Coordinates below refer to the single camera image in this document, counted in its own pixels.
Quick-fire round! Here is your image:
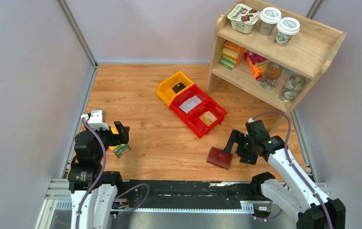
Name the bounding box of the gold card in bin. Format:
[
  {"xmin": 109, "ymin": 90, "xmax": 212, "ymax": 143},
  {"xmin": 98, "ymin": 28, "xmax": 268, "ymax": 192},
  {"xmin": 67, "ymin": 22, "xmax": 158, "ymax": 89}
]
[{"xmin": 199, "ymin": 111, "xmax": 217, "ymax": 126}]

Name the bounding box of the black card in bin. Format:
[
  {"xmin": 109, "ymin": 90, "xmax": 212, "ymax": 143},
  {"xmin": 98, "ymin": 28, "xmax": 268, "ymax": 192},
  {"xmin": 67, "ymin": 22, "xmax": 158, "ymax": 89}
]
[{"xmin": 172, "ymin": 82, "xmax": 186, "ymax": 94}]

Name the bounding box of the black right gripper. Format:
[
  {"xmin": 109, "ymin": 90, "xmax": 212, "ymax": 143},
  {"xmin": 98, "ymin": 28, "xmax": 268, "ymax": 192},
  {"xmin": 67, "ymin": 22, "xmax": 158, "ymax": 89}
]
[{"xmin": 221, "ymin": 129, "xmax": 257, "ymax": 165}]

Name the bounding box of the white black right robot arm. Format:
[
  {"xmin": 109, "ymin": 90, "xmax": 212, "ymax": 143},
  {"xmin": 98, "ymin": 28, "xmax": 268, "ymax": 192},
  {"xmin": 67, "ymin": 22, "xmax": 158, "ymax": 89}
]
[{"xmin": 223, "ymin": 120, "xmax": 346, "ymax": 229}]

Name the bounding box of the glass bottle left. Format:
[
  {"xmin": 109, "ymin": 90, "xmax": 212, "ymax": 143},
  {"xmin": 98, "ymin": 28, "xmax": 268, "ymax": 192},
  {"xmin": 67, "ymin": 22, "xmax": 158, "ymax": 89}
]
[{"xmin": 260, "ymin": 62, "xmax": 284, "ymax": 89}]

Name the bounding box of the red plastic bin front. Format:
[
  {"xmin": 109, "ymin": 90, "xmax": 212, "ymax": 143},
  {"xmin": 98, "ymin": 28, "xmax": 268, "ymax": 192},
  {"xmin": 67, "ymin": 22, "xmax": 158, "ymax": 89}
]
[{"xmin": 185, "ymin": 98, "xmax": 227, "ymax": 139}]

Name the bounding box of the stack of sponges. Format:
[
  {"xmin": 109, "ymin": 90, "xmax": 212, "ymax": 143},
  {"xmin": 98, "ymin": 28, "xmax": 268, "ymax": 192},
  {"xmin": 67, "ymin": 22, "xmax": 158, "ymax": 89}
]
[{"xmin": 219, "ymin": 41, "xmax": 246, "ymax": 70}]

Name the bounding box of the paper coffee cup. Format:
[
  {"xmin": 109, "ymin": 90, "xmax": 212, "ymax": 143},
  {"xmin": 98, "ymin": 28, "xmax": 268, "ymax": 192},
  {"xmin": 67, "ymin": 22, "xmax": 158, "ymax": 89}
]
[
  {"xmin": 259, "ymin": 7, "xmax": 281, "ymax": 36},
  {"xmin": 274, "ymin": 17, "xmax": 300, "ymax": 46}
]

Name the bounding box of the Chobani yogurt cup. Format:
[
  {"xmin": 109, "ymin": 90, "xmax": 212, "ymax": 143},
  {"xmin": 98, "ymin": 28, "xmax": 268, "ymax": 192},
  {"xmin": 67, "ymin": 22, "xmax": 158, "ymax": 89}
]
[{"xmin": 227, "ymin": 3, "xmax": 260, "ymax": 34}]

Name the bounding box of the paper coffee cup left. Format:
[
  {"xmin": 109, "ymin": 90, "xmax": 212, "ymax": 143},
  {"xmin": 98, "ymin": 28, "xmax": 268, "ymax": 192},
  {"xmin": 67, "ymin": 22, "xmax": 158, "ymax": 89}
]
[{"xmin": 259, "ymin": 7, "xmax": 281, "ymax": 36}]

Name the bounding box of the white card in bin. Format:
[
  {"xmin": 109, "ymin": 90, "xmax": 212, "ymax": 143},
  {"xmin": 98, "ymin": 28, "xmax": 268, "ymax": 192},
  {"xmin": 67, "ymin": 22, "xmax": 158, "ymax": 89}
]
[{"xmin": 179, "ymin": 95, "xmax": 202, "ymax": 114}]

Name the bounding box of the red plastic bin middle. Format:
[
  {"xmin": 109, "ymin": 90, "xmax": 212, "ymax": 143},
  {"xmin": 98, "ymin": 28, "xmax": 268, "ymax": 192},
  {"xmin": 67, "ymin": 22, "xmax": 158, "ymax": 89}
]
[{"xmin": 169, "ymin": 84, "xmax": 209, "ymax": 121}]

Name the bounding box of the red leather card holder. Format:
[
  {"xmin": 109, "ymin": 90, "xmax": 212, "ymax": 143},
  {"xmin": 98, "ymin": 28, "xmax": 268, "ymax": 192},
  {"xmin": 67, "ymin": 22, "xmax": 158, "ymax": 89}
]
[{"xmin": 207, "ymin": 147, "xmax": 233, "ymax": 170}]

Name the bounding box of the orange green snack box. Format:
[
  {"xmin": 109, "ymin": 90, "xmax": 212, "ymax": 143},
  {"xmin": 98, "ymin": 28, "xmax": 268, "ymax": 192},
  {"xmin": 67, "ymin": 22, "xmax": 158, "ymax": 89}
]
[{"xmin": 109, "ymin": 126, "xmax": 131, "ymax": 158}]

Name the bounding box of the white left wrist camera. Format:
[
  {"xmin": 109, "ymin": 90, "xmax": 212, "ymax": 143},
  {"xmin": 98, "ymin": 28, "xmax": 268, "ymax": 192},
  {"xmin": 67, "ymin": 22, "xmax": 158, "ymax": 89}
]
[{"xmin": 87, "ymin": 110, "xmax": 109, "ymax": 130}]

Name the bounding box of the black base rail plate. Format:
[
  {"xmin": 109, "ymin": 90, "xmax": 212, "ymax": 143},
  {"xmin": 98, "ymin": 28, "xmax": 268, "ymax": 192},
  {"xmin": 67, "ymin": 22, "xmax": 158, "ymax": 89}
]
[{"xmin": 114, "ymin": 179, "xmax": 272, "ymax": 210}]

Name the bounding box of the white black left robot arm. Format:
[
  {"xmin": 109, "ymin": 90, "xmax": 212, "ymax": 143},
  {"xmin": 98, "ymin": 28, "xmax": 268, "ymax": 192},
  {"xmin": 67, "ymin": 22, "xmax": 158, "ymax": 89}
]
[{"xmin": 67, "ymin": 121, "xmax": 130, "ymax": 229}]

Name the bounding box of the orange snack bag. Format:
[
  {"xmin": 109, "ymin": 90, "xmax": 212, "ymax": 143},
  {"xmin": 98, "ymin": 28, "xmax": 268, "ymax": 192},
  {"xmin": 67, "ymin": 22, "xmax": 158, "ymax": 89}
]
[{"xmin": 243, "ymin": 51, "xmax": 270, "ymax": 81}]

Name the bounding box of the red plastic bin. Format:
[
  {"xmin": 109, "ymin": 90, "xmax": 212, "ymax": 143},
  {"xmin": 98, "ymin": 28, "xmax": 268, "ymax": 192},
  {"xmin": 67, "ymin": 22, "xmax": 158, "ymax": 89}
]
[
  {"xmin": 185, "ymin": 98, "xmax": 227, "ymax": 139},
  {"xmin": 169, "ymin": 84, "xmax": 209, "ymax": 121}
]

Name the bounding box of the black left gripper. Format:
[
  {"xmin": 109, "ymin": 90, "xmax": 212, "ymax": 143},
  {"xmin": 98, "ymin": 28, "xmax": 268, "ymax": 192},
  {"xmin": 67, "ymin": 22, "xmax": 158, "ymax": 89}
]
[{"xmin": 84, "ymin": 120, "xmax": 129, "ymax": 161}]

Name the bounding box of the yellow plastic bin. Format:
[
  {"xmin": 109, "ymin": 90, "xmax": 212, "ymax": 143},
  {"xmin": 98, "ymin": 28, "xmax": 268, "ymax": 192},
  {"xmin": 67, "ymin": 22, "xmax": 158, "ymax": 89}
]
[{"xmin": 155, "ymin": 71, "xmax": 194, "ymax": 106}]

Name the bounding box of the wooden shelf unit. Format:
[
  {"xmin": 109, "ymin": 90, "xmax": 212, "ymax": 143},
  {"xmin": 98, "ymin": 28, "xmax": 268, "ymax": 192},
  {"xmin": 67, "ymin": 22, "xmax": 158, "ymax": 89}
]
[{"xmin": 207, "ymin": 0, "xmax": 347, "ymax": 115}]

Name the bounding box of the glass bottle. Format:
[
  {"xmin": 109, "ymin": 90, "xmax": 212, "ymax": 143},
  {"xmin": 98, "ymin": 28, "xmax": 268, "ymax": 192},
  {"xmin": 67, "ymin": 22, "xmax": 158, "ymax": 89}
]
[
  {"xmin": 279, "ymin": 74, "xmax": 306, "ymax": 102},
  {"xmin": 260, "ymin": 62, "xmax": 284, "ymax": 89}
]

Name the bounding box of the glass bottle right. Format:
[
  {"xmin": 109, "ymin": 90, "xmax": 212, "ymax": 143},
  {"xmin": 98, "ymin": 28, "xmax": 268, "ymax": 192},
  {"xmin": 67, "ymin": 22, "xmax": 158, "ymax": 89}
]
[{"xmin": 279, "ymin": 74, "xmax": 306, "ymax": 102}]

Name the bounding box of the paper coffee cup right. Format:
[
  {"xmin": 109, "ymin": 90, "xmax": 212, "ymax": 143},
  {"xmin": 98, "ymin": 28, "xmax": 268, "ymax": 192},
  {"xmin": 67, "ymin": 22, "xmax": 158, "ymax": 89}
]
[{"xmin": 274, "ymin": 17, "xmax": 300, "ymax": 46}]

